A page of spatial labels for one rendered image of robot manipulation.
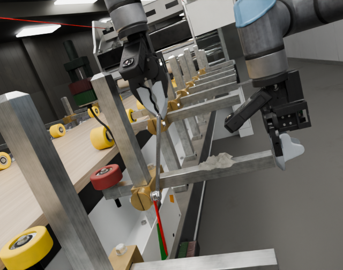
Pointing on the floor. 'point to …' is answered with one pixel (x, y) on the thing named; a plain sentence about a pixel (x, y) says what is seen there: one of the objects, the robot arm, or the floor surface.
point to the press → (76, 62)
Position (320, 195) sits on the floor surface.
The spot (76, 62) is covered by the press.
